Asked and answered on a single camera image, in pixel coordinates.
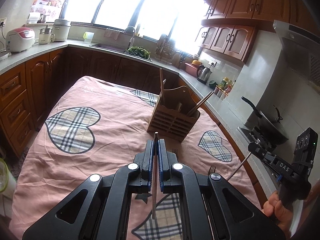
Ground right hand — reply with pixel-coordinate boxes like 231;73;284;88
262;191;293;237

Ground condiment bottles group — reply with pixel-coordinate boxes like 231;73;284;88
214;77;236;100

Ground black wok pan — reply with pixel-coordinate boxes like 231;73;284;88
241;96;289;145

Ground steel electric kettle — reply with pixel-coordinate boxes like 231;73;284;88
197;65;212;84

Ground wall power outlet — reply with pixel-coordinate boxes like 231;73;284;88
0;18;7;28

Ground white tall cooker pot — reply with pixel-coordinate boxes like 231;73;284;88
52;18;71;42

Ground pink basin with orange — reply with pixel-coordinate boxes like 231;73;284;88
185;60;202;77

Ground wire dish rack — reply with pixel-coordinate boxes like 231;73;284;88
155;34;181;67

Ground pink heart-patterned tablecloth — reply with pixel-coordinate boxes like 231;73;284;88
9;76;259;239

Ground chrome sink faucet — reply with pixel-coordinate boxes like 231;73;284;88
123;25;136;49

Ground steel fork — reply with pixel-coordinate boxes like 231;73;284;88
172;148;178;155
208;165;216;176

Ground range hood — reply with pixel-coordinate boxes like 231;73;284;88
273;20;319;90

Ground gas stove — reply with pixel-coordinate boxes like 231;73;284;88
237;126;276;153

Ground beach fruit poster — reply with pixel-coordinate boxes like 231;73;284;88
29;0;75;23

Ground steel utensil handle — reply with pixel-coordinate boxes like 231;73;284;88
226;152;252;181

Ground wooden utensil holder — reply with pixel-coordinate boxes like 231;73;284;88
147;86;200;142

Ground white red rice cooker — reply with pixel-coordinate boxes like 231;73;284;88
5;27;35;53

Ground steel fork left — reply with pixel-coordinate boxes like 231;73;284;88
172;148;178;155

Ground upper wooden wall cabinets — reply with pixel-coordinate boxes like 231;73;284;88
198;0;319;63

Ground green leafy vegetables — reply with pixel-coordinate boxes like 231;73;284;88
126;46;150;60

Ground steel fork right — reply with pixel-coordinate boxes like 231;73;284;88
208;165;216;176

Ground lower wooden counter cabinets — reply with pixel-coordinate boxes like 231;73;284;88
0;45;268;208

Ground dark wooden chopstick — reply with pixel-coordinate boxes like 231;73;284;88
152;132;158;220

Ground small white blender appliance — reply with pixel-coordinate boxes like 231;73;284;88
38;26;55;44

